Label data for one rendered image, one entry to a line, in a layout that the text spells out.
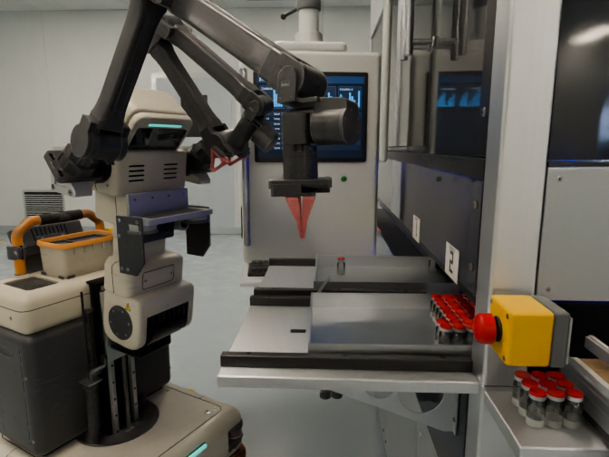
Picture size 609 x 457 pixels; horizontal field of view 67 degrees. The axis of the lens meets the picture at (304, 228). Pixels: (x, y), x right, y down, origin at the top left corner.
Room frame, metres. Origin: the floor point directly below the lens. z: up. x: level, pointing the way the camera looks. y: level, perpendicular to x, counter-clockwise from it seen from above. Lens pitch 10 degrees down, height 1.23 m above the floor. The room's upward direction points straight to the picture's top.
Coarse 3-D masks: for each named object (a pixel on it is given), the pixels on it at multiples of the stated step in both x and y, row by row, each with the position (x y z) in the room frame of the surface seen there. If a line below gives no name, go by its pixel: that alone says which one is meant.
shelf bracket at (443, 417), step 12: (360, 396) 0.74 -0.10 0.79; (396, 396) 0.74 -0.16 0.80; (444, 396) 0.73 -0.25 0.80; (456, 396) 0.72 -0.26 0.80; (384, 408) 0.74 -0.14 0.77; (396, 408) 0.74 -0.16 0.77; (444, 408) 0.73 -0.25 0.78; (456, 408) 0.72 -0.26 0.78; (420, 420) 0.73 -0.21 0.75; (432, 420) 0.73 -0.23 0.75; (444, 420) 0.73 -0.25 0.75; (456, 420) 0.72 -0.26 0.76; (456, 432) 0.72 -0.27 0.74
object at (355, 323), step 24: (312, 312) 0.89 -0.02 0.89; (336, 312) 0.92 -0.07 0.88; (360, 312) 0.92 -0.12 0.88; (384, 312) 0.92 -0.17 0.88; (408, 312) 0.92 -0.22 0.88; (312, 336) 0.79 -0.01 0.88; (336, 336) 0.79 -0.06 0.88; (360, 336) 0.79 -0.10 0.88; (384, 336) 0.79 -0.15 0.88; (408, 336) 0.79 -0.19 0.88; (432, 336) 0.79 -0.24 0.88
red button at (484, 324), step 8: (480, 320) 0.56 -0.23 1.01; (488, 320) 0.55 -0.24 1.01; (472, 328) 0.57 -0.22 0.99; (480, 328) 0.55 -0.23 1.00; (488, 328) 0.55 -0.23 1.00; (496, 328) 0.55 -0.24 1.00; (480, 336) 0.55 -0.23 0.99; (488, 336) 0.54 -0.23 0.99; (496, 336) 0.55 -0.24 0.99; (488, 344) 0.55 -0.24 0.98
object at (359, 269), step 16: (320, 256) 1.29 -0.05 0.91; (336, 256) 1.29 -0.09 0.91; (352, 256) 1.29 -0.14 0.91; (368, 256) 1.28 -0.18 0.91; (384, 256) 1.28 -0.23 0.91; (400, 256) 1.28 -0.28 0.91; (320, 272) 1.23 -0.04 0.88; (336, 272) 1.23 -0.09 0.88; (352, 272) 1.23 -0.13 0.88; (368, 272) 1.23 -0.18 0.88; (384, 272) 1.23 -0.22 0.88; (400, 272) 1.23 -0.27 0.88; (416, 272) 1.23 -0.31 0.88; (368, 288) 1.03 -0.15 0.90; (384, 288) 1.03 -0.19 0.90; (400, 288) 1.03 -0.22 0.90; (416, 288) 1.02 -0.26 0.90; (432, 288) 1.02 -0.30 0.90; (448, 288) 1.02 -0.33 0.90
